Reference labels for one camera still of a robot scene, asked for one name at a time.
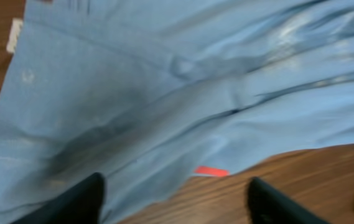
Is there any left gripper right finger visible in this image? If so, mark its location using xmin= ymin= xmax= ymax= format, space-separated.
xmin=247 ymin=177 xmax=328 ymax=224

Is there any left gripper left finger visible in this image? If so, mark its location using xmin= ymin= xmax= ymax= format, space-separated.
xmin=12 ymin=173 xmax=105 ymax=224

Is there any light blue t-shirt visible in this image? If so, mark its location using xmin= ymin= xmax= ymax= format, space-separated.
xmin=0 ymin=0 xmax=354 ymax=223

